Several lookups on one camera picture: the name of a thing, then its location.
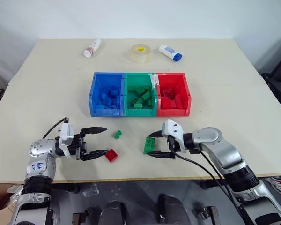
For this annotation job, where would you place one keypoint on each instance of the dark rounded shape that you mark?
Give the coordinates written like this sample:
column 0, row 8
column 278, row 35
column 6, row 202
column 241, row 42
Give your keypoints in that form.
column 113, row 214
column 173, row 211

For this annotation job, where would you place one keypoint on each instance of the white bottle with blue cap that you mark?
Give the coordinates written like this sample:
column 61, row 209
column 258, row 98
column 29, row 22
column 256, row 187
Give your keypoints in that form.
column 169, row 52

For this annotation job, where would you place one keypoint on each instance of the green plastic bin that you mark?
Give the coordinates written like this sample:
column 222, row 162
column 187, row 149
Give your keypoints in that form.
column 140, row 113

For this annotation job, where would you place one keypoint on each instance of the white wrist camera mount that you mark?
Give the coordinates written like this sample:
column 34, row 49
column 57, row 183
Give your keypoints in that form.
column 66, row 131
column 172, row 129

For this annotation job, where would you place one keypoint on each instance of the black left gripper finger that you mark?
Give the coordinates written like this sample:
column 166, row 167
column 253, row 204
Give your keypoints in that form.
column 96, row 154
column 94, row 130

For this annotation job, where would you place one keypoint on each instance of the blue building block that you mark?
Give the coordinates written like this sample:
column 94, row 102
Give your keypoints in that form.
column 99, row 107
column 115, row 92
column 107, row 98

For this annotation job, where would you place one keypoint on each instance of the red square building block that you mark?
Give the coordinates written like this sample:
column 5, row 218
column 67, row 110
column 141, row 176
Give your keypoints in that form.
column 112, row 155

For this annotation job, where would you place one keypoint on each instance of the white and red shoe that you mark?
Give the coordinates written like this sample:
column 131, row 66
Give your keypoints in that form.
column 278, row 184

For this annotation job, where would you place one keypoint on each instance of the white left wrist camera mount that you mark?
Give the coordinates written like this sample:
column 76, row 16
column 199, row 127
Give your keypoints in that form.
column 66, row 131

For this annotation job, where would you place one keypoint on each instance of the red plastic bin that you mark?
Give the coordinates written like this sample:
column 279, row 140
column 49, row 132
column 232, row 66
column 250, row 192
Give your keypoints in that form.
column 188, row 98

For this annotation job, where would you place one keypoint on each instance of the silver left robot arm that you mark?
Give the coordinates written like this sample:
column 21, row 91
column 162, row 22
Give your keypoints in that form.
column 38, row 164

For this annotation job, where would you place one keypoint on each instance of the black table caster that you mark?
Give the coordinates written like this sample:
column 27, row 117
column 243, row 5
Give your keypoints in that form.
column 208, row 184

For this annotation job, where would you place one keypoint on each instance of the clear tape roll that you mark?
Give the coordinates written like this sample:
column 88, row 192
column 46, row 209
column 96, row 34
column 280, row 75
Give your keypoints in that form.
column 141, row 55

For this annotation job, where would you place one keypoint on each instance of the dark metal foot bracket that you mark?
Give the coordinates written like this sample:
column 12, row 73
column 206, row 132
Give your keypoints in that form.
column 208, row 215
column 83, row 216

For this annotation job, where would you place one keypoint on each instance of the brown cardboard box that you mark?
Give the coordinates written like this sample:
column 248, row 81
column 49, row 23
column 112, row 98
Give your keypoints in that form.
column 0, row 199

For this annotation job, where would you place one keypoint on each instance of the blue plastic bin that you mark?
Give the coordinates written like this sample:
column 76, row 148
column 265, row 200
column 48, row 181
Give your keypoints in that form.
column 93, row 98

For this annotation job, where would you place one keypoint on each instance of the white bottle with red print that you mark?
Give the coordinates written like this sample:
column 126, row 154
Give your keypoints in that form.
column 92, row 48

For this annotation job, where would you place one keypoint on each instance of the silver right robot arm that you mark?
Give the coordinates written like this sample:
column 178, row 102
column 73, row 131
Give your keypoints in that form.
column 224, row 150

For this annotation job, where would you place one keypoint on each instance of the small green building block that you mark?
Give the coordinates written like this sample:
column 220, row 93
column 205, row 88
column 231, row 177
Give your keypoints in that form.
column 117, row 135

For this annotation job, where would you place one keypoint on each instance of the clear plastic bag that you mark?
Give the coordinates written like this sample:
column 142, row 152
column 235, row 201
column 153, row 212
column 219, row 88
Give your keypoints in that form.
column 91, row 190

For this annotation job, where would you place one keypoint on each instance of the large green building block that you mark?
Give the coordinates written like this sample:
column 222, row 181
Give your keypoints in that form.
column 150, row 144

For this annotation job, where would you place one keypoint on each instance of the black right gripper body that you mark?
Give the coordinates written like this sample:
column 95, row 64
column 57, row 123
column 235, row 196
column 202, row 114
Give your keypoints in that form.
column 172, row 146

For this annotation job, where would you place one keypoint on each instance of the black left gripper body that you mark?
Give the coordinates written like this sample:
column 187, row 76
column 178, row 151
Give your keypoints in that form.
column 79, row 145

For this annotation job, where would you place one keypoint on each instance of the black chair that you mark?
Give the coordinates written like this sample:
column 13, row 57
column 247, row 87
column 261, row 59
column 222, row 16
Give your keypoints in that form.
column 279, row 79

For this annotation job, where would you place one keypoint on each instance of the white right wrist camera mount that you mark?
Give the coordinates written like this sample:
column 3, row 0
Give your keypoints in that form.
column 172, row 129

